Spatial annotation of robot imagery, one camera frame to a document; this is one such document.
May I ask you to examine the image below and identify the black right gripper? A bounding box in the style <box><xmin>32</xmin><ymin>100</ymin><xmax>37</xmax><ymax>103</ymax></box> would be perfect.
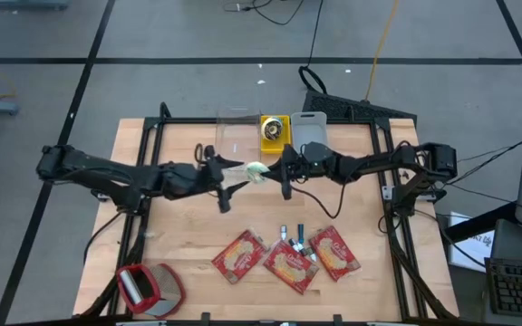
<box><xmin>266</xmin><ymin>145</ymin><xmax>342</xmax><ymax>202</ymax></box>

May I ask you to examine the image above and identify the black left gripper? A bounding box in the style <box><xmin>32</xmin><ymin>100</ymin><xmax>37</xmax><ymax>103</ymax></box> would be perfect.
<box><xmin>159</xmin><ymin>144</ymin><xmax>254</xmax><ymax>215</ymax></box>

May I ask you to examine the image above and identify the cream and green tape roll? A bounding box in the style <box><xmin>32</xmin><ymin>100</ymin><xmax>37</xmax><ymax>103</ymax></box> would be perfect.
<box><xmin>244</xmin><ymin>161</ymin><xmax>272</xmax><ymax>184</ymax></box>

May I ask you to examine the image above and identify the cream tape roll dark core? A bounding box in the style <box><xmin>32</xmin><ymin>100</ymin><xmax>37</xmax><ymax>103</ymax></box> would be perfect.
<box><xmin>263</xmin><ymin>116</ymin><xmax>285</xmax><ymax>142</ymax></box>

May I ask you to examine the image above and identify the red plastic-wrapped packet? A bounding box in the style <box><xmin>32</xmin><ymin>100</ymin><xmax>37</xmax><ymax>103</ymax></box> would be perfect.
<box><xmin>262</xmin><ymin>238</ymin><xmax>321</xmax><ymax>296</ymax></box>
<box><xmin>210</xmin><ymin>229</ymin><xmax>269</xmax><ymax>285</ymax></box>
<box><xmin>308</xmin><ymin>225</ymin><xmax>363</xmax><ymax>283</ymax></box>

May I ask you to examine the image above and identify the yellow plastic basket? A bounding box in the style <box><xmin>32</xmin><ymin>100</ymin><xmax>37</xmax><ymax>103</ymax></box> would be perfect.
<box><xmin>259</xmin><ymin>113</ymin><xmax>293</xmax><ymax>155</ymax></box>

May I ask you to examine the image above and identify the clear plastic bin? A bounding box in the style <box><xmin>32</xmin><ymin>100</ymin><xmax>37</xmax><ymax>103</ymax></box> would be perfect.
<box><xmin>214</xmin><ymin>107</ymin><xmax>263</xmax><ymax>165</ymax></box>

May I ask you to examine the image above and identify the white plastic bin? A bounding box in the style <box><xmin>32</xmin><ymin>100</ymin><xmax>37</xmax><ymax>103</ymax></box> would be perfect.
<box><xmin>290</xmin><ymin>110</ymin><xmax>330</xmax><ymax>155</ymax></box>

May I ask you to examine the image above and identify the black perforated panel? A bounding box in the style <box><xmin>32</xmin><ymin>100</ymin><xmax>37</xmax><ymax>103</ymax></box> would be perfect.
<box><xmin>301</xmin><ymin>89</ymin><xmax>419</xmax><ymax>122</ymax></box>

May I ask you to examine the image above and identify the red mesh desk organizer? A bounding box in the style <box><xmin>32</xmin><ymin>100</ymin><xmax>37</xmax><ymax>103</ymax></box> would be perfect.
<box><xmin>115</xmin><ymin>263</ymin><xmax>187</xmax><ymax>318</ymax></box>

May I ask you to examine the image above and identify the silver cylinder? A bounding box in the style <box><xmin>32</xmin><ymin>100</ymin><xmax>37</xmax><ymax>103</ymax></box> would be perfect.
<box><xmin>119</xmin><ymin>267</ymin><xmax>145</xmax><ymax>305</ymax></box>

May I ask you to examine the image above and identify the dark desk bar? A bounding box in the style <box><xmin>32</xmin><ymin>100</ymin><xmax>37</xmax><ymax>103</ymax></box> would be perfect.
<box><xmin>441</xmin><ymin>201</ymin><xmax>518</xmax><ymax>245</ymax></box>

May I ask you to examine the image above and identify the white paper sheet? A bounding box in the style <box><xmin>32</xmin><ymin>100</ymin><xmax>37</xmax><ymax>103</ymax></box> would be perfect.
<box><xmin>448</xmin><ymin>210</ymin><xmax>497</xmax><ymax>273</ymax></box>

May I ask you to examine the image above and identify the black keyboard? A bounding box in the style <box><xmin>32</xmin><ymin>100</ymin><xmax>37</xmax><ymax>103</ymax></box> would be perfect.
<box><xmin>485</xmin><ymin>256</ymin><xmax>522</xmax><ymax>319</ymax></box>

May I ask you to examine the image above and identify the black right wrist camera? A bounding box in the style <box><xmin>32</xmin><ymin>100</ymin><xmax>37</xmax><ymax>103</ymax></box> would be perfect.
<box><xmin>303</xmin><ymin>140</ymin><xmax>335</xmax><ymax>165</ymax></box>

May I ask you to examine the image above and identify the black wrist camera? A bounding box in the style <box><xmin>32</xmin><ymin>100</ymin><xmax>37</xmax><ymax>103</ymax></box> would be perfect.
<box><xmin>165</xmin><ymin>161</ymin><xmax>199</xmax><ymax>186</ymax></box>
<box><xmin>303</xmin><ymin>140</ymin><xmax>335</xmax><ymax>165</ymax></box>

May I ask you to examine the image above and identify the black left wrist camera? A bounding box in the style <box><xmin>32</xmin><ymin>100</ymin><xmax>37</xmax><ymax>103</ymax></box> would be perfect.
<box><xmin>165</xmin><ymin>161</ymin><xmax>199</xmax><ymax>186</ymax></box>

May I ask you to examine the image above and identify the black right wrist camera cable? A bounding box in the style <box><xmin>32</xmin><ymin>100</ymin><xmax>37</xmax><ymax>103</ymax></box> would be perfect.
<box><xmin>287</xmin><ymin>174</ymin><xmax>349</xmax><ymax>220</ymax></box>

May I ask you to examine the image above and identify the black aluminium table frame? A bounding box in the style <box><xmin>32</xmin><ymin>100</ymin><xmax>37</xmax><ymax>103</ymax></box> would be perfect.
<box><xmin>77</xmin><ymin>101</ymin><xmax>459</xmax><ymax>326</ymax></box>

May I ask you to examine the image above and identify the black left base cable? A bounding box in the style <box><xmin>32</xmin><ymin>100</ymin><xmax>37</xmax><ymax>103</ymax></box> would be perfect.
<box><xmin>82</xmin><ymin>208</ymin><xmax>126</xmax><ymax>266</ymax></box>

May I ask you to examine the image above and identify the thin black floor cable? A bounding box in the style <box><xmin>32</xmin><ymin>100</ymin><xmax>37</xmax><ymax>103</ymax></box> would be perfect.
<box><xmin>222</xmin><ymin>0</ymin><xmax>307</xmax><ymax>26</ymax></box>

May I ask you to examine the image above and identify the yellow power cable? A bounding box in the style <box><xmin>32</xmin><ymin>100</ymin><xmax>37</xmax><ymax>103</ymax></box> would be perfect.
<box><xmin>363</xmin><ymin>0</ymin><xmax>401</xmax><ymax>101</ymax></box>

